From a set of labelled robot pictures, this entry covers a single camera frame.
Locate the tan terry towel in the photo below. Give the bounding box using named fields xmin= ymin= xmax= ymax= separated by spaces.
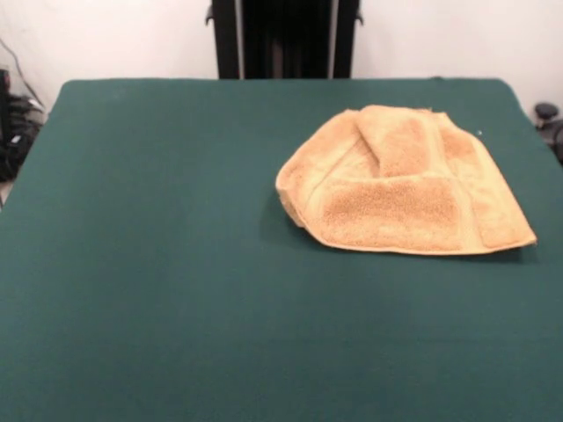
xmin=275 ymin=104 xmax=538 ymax=256

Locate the dark green table cloth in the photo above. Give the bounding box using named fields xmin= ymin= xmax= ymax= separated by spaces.
xmin=0 ymin=77 xmax=563 ymax=422

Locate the black wheeled base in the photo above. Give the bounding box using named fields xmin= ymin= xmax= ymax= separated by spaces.
xmin=533 ymin=102 xmax=563 ymax=167
xmin=0 ymin=68 xmax=48 ymax=184

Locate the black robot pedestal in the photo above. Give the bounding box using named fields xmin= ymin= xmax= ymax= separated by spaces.
xmin=204 ymin=0 xmax=366 ymax=80

